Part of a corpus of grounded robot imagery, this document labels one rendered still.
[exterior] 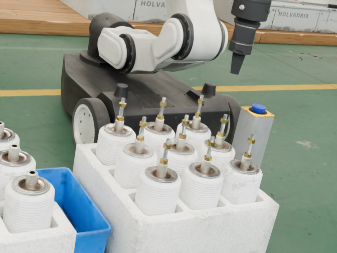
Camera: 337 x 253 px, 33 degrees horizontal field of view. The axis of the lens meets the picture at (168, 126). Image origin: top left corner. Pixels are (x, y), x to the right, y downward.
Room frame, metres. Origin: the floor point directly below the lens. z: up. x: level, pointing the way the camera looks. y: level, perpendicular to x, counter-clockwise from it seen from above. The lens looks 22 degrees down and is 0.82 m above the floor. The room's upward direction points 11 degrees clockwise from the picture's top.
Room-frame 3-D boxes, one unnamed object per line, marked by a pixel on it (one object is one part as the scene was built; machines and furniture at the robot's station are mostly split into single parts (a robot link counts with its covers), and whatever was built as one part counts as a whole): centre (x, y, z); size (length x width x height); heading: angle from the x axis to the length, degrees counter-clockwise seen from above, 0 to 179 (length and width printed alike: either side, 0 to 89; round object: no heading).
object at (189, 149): (1.29, -0.04, 0.25); 0.08 x 0.08 x 0.01
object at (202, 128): (1.45, -0.07, 0.25); 0.08 x 0.08 x 0.01
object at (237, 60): (1.34, -0.13, 0.49); 0.03 x 0.02 x 0.06; 83
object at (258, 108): (1.51, -0.24, 0.32); 0.04 x 0.04 x 0.02
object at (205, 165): (1.19, -0.10, 0.26); 0.02 x 0.02 x 0.03
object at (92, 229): (1.17, 0.20, 0.06); 0.30 x 0.11 x 0.12; 33
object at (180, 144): (1.29, -0.04, 0.26); 0.02 x 0.02 x 0.03
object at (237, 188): (1.26, -0.20, 0.16); 0.10 x 0.10 x 0.18
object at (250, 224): (1.29, -0.04, 0.09); 0.39 x 0.39 x 0.18; 33
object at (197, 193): (1.19, -0.10, 0.16); 0.10 x 0.10 x 0.18
